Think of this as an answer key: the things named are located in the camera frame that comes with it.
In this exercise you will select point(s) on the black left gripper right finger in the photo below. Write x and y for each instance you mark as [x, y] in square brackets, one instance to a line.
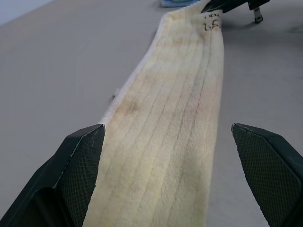
[272, 170]

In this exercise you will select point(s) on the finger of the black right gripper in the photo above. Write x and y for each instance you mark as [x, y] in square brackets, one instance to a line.
[227, 5]

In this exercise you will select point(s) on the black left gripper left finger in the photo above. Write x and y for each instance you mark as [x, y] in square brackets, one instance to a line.
[59, 179]

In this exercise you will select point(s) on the cream striped towel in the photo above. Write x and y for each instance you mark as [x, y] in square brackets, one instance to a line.
[165, 132]

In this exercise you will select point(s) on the blue cloth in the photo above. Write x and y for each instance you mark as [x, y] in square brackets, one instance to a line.
[175, 2]

